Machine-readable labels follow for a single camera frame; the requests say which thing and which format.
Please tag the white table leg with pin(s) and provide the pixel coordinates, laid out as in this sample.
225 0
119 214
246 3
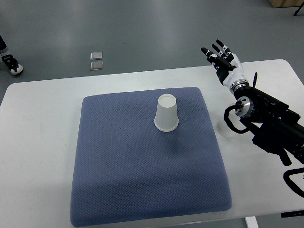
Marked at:
251 222

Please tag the upper metal floor plate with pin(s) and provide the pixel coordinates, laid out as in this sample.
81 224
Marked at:
96 56

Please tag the black table control panel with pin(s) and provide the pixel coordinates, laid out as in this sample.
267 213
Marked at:
292 214

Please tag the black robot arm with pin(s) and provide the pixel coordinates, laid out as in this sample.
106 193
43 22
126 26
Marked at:
275 127

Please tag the blue textured cushion mat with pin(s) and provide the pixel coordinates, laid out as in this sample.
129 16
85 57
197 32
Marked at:
126 169

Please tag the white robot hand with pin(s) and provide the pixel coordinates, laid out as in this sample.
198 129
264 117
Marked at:
228 67

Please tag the person in black trousers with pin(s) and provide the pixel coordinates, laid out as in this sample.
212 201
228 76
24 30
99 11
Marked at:
3 46

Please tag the lower metal floor plate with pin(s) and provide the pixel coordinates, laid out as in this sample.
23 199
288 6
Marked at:
96 65

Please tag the metal floor plate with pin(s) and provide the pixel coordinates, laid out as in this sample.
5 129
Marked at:
96 65
96 56

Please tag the black tripod leg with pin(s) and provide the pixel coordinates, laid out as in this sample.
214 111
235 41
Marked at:
297 11

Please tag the cardboard box corner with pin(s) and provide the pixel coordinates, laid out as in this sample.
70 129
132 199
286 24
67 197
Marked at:
285 3

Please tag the white paper cup on cushion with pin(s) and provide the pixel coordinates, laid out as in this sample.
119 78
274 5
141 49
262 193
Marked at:
166 118

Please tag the white paper cup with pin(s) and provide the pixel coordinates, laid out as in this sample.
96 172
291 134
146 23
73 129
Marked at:
166 118
223 129

